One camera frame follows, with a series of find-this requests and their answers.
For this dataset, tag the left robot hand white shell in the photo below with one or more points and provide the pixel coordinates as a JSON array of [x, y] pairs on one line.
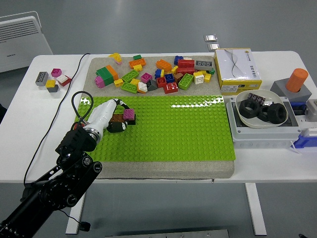
[[101, 115]]

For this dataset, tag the magenta building brick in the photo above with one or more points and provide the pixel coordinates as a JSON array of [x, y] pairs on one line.
[[146, 77], [129, 114], [56, 72]]

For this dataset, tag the person's forearm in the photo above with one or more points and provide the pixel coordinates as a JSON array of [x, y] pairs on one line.
[[2, 114]]

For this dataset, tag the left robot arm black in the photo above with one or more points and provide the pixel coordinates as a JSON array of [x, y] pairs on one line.
[[74, 138]]

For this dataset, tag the brown building brick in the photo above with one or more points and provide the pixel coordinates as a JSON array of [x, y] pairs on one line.
[[117, 118], [178, 77]]

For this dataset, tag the black building brick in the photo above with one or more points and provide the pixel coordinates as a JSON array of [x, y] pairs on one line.
[[131, 122]]

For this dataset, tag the light pink building brick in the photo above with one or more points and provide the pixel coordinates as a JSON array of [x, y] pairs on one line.
[[99, 82]]

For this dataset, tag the small yellow brick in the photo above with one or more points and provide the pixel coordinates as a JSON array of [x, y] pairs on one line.
[[203, 72], [174, 69], [138, 68], [118, 82], [162, 73]]

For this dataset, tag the lime brick with round holes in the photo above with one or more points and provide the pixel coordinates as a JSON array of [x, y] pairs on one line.
[[128, 87], [130, 76], [185, 81]]

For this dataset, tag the dark green building brick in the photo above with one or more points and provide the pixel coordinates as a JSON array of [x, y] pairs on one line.
[[104, 74]]

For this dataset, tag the orange building brick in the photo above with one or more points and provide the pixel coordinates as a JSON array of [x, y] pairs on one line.
[[137, 62], [112, 72], [163, 65]]

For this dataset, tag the yellow building brick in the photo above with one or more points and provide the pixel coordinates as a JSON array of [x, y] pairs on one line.
[[135, 81], [197, 74], [207, 77], [50, 83]]

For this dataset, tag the white and orange brick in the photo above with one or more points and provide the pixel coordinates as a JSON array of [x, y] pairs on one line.
[[142, 87]]

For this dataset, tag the white building brick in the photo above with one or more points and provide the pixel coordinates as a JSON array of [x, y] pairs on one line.
[[198, 79], [61, 78]]

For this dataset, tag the dark grey building brick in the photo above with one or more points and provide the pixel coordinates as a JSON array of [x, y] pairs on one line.
[[52, 88]]

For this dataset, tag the small light pink brick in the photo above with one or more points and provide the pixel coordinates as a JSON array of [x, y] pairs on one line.
[[119, 62]]

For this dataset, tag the grey sloped brick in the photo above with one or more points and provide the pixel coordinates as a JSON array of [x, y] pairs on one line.
[[152, 85]]

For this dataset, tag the yellow sloped brick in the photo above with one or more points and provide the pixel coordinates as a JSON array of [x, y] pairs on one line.
[[114, 56]]

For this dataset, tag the small green brick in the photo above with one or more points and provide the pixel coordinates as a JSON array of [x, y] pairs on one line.
[[211, 72], [137, 57]]

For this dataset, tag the green studded baseplate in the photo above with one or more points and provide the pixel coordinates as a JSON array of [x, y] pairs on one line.
[[168, 134]]

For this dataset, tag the blue building brick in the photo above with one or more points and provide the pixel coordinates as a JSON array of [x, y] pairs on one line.
[[157, 74], [169, 78], [178, 60]]

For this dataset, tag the grey brick with round holes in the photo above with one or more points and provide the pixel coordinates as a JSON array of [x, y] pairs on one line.
[[41, 78], [203, 65]]

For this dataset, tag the glossy red building brick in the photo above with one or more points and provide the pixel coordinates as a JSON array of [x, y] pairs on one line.
[[171, 88]]

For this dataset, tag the large red building brick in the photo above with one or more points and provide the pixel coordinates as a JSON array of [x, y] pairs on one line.
[[185, 63], [184, 71]]

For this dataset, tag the small white brick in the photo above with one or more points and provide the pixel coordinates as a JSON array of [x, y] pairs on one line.
[[188, 58]]

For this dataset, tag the white panel heater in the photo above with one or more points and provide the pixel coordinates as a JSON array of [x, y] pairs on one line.
[[19, 49]]

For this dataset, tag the white table leg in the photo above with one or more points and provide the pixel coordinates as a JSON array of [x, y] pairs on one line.
[[256, 210], [75, 218]]

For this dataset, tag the white and yellow cardboard box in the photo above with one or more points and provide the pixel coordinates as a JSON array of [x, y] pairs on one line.
[[235, 67]]

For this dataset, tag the large black hex nut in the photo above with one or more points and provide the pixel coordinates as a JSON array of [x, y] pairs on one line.
[[244, 112], [272, 116]]

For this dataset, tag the white bowl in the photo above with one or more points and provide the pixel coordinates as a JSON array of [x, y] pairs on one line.
[[245, 121]]

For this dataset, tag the purple circuit board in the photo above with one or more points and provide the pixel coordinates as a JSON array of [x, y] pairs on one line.
[[256, 98]]

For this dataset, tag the small black hex nut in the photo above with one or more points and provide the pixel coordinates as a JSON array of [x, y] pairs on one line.
[[261, 118]]

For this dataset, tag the light grey junction box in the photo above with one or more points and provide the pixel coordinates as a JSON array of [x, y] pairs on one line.
[[260, 137]]

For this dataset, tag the grey block with hole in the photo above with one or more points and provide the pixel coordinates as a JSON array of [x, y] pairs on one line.
[[278, 86]]

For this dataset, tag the white zip tie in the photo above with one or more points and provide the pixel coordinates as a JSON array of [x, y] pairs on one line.
[[294, 147]]

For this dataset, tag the blue and black part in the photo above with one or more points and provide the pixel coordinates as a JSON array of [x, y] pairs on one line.
[[298, 109]]

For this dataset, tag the orange cylinder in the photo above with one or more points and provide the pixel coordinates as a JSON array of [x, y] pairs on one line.
[[296, 79]]

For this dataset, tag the grey connector box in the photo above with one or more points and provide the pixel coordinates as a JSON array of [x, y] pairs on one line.
[[311, 110]]

